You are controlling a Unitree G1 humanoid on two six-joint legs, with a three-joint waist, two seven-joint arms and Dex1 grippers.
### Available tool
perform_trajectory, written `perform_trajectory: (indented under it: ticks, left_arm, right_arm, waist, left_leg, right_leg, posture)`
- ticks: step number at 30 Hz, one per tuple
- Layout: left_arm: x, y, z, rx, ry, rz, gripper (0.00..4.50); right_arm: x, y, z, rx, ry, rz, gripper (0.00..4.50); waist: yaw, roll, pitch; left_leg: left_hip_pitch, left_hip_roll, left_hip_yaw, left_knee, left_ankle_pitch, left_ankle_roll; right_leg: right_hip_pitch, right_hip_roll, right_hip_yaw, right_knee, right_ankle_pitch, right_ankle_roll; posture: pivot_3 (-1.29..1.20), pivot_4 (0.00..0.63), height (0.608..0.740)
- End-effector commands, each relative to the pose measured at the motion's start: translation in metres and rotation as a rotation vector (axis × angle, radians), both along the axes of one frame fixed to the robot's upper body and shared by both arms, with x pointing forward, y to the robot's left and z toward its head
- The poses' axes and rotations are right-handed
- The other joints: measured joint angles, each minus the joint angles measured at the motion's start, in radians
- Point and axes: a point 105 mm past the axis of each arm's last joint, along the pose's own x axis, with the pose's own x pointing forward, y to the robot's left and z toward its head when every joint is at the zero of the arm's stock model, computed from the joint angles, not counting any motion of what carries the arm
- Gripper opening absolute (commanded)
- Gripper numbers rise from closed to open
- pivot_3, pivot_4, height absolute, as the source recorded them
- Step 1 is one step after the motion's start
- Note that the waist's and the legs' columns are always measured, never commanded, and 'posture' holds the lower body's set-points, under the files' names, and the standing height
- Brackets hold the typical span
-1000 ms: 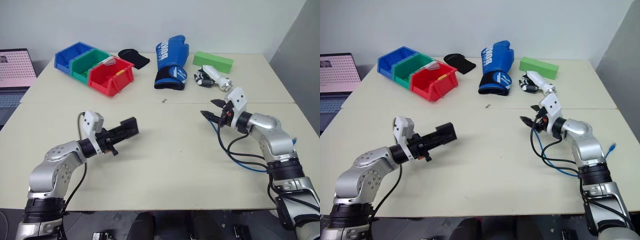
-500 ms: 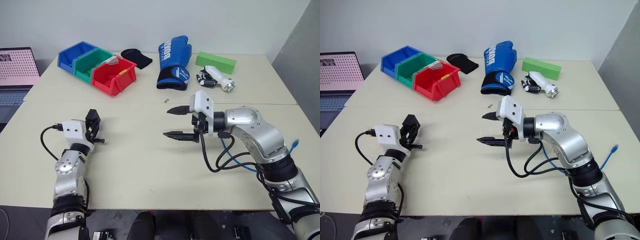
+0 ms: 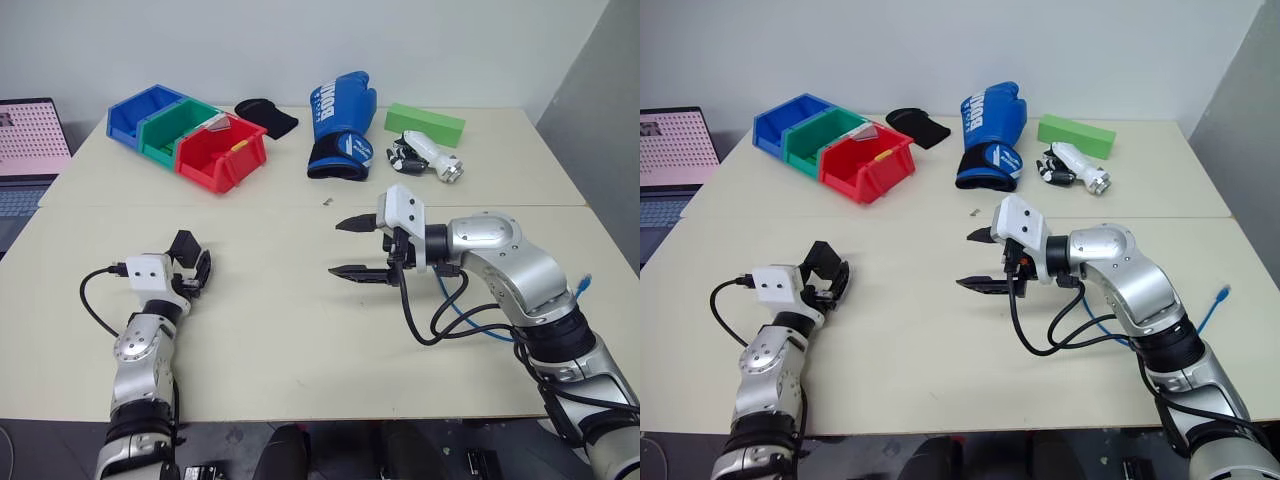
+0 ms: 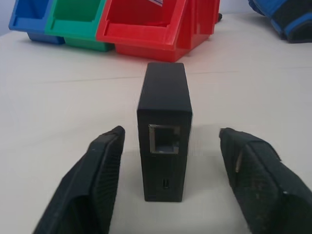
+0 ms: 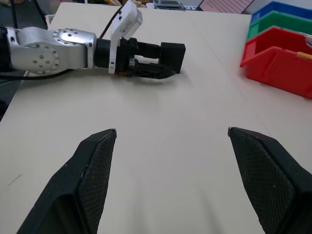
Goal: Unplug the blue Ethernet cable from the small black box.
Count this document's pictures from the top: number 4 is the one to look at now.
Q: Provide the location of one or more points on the blue and black bag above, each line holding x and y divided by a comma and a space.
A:
285, 17

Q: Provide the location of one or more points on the blue plastic storage bin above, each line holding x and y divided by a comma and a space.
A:
31, 22

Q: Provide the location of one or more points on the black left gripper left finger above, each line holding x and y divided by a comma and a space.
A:
80, 185

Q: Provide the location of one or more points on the white label card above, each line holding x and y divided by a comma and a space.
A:
157, 2

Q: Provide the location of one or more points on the red plastic storage bin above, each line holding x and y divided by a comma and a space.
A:
151, 29

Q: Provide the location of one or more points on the small black box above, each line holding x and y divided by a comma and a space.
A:
164, 117

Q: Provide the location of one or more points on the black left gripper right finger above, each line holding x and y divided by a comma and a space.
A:
265, 187

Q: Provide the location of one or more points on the green plastic storage bin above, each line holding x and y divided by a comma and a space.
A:
78, 26

